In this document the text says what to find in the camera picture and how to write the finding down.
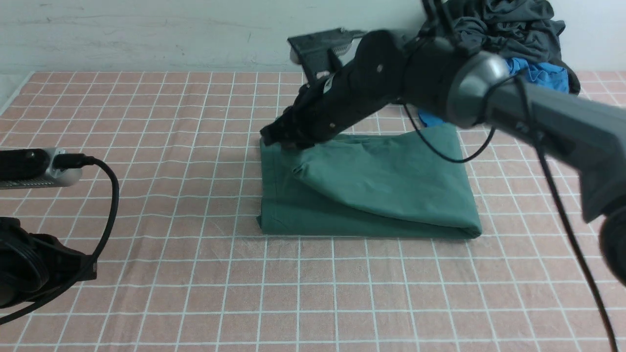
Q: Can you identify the black right gripper camera-right finger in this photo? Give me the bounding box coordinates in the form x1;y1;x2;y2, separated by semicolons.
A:
260;122;313;150

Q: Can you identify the black gripper body, camera-right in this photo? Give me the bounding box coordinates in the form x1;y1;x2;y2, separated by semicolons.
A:
275;73;392;145

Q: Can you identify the green long-sleeved shirt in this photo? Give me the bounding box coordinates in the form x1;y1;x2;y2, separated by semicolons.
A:
257;132;483;240

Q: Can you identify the pink checkered tablecloth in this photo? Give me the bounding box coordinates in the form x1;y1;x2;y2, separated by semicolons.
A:
1;72;610;352

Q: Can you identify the dark grey garment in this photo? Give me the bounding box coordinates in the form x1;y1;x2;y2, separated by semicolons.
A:
443;0;581;95

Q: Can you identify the blue garment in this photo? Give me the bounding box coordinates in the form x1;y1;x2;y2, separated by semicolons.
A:
418;57;570;129

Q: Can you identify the black robot arm, camera-right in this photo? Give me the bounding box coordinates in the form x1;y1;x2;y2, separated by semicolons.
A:
350;0;625;283

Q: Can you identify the black camera cable, camera-right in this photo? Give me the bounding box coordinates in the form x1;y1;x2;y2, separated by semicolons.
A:
403;73;619;352

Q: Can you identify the grey wrist camera, camera-left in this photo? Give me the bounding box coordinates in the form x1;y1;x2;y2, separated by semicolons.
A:
0;148;83;190

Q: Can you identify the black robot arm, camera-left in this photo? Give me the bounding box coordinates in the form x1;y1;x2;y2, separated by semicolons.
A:
0;218;91;309

